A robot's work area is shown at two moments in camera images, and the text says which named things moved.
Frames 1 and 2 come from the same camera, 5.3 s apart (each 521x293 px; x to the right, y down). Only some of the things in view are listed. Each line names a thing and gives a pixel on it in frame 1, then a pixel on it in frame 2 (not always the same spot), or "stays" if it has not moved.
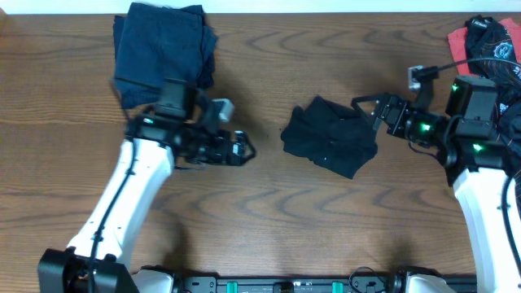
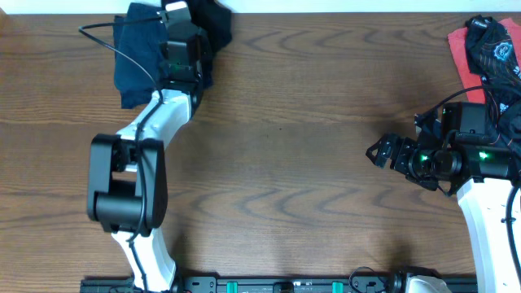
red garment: x=457 y=44 stays
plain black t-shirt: x=330 y=135 to x=214 y=19
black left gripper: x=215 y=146 to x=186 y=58
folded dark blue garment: x=154 y=44 stays
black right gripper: x=380 y=113 to x=398 y=154
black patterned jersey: x=491 y=38 stays
